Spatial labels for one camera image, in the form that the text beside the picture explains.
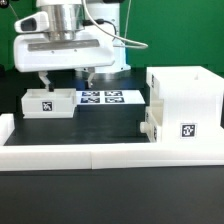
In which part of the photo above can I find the white front drawer box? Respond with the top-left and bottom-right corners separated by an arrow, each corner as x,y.
140,99 -> 164,143

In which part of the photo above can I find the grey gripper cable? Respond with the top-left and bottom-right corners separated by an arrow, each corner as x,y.
81,0 -> 149,50

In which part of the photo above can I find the white U-shaped boundary frame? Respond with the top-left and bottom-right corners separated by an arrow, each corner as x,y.
0,114 -> 224,171

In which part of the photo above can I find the white drawer cabinet frame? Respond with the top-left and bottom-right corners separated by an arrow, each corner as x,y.
146,66 -> 224,143

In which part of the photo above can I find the white rear drawer box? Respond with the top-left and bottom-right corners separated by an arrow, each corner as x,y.
21,88 -> 77,119

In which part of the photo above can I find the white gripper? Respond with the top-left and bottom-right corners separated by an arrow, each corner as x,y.
14,26 -> 115,92

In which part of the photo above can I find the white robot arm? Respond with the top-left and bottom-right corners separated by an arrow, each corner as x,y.
14,0 -> 130,89

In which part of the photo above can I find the white drawer box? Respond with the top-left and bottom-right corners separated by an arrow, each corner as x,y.
140,99 -> 164,143
21,88 -> 77,119

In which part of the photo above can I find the thin white cable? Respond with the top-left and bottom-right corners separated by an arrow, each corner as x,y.
7,2 -> 20,22

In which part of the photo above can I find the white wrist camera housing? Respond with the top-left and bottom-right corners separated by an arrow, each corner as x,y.
14,11 -> 50,33

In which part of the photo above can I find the white marker tag sheet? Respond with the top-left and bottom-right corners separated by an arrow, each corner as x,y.
76,90 -> 145,105

